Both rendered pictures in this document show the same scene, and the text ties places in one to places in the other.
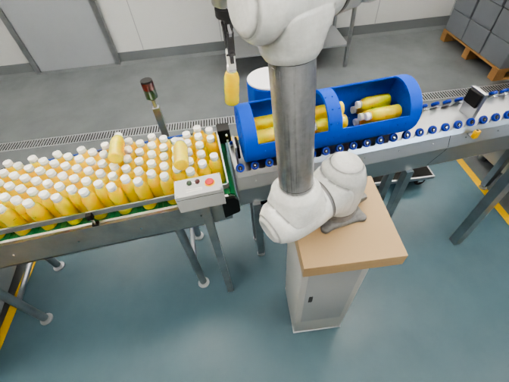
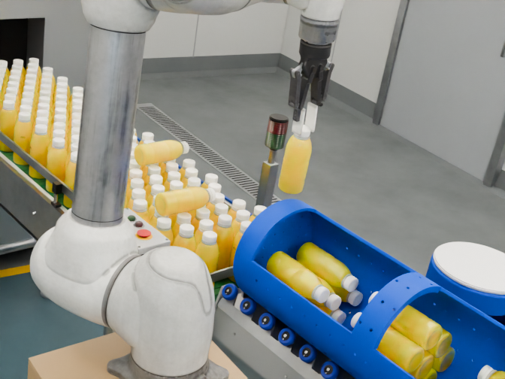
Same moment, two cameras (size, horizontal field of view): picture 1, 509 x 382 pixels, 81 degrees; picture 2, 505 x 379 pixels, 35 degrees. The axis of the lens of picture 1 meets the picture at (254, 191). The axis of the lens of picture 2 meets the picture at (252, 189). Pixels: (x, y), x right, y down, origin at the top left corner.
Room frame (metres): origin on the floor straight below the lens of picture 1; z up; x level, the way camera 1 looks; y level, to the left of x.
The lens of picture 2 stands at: (-0.02, -1.40, 2.11)
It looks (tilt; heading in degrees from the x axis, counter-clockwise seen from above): 25 degrees down; 53
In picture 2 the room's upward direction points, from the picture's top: 10 degrees clockwise
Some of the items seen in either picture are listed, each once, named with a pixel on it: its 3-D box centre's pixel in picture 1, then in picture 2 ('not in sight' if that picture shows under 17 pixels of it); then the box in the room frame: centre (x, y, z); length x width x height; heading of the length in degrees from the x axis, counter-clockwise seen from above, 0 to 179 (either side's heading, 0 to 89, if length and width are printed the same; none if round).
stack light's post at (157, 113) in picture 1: (180, 174); (245, 303); (1.46, 0.50, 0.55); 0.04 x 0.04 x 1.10; 8
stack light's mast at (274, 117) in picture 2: (151, 94); (275, 140); (1.46, 0.50, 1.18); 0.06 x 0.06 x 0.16
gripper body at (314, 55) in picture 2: (226, 18); (313, 59); (1.18, 0.04, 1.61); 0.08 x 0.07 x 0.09; 9
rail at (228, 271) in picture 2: (222, 157); (240, 268); (1.15, 0.15, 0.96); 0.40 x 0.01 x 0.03; 8
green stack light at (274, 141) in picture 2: (150, 92); (275, 138); (1.46, 0.50, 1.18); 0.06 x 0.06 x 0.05
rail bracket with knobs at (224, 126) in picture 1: (223, 134); not in sight; (1.35, 0.14, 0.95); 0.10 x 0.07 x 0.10; 8
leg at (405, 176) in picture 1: (394, 200); not in sight; (1.24, -0.98, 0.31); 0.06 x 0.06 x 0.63; 8
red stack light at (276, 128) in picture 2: (148, 85); (277, 125); (1.46, 0.50, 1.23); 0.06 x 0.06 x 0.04
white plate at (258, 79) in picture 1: (268, 78); (480, 266); (1.78, -0.16, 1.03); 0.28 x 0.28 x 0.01
